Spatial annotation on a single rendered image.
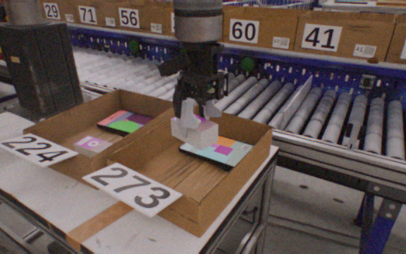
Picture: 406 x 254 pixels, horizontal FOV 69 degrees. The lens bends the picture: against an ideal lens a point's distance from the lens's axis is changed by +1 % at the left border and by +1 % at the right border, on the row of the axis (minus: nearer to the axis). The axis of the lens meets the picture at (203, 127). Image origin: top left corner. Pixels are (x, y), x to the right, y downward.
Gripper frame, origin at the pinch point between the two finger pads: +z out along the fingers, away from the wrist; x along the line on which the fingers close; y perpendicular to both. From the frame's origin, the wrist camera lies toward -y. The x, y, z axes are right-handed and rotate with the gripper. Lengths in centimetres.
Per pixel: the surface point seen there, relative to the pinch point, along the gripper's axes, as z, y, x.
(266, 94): 18, -23, 69
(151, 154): 15.3, -17.5, -0.5
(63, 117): 9.5, -47.3, -12.1
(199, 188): 17.2, 1.8, 0.2
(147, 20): -4, -115, 72
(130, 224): 18.1, -1.5, -18.5
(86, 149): 13.6, -30.5, -13.6
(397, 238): 93, 41, 108
